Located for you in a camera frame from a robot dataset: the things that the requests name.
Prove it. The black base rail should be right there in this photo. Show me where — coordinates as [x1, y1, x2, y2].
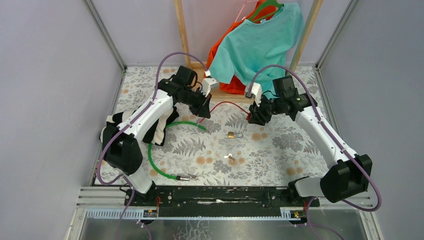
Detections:
[124, 185, 320, 218]

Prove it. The wooden clothes rack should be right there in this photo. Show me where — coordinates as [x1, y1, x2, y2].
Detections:
[173, 0, 323, 104]

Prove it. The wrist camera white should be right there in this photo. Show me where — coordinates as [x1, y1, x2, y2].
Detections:
[244, 82, 263, 102]
[201, 70, 220, 97]

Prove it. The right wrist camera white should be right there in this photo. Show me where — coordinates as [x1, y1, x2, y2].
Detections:
[244, 82, 263, 102]

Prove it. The teal t-shirt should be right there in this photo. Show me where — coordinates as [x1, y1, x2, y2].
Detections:
[206, 2, 304, 97]

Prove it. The green cable lock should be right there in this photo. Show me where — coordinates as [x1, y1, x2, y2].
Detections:
[147, 121, 212, 182]

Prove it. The brass padlock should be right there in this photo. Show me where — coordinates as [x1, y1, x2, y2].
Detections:
[227, 131, 244, 139]

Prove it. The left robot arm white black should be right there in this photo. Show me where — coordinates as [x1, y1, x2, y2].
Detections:
[100, 66, 219, 206]

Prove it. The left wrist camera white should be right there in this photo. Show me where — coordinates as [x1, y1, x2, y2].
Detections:
[201, 70, 220, 97]

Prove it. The pink hanger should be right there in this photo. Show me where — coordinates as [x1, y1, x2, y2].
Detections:
[234, 0, 259, 23]

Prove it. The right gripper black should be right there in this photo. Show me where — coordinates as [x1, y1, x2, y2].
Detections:
[247, 93, 283, 127]

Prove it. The green hanger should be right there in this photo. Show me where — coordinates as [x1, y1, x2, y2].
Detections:
[248, 0, 285, 23]

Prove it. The red cable lock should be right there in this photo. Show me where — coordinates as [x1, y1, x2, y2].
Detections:
[197, 101, 249, 125]

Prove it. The orange garment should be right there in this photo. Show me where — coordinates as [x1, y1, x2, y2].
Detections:
[205, 0, 282, 95]

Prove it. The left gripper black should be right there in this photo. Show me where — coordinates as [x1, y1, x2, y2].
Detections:
[179, 87, 212, 119]

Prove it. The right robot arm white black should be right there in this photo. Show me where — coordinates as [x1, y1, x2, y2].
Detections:
[245, 76, 373, 206]

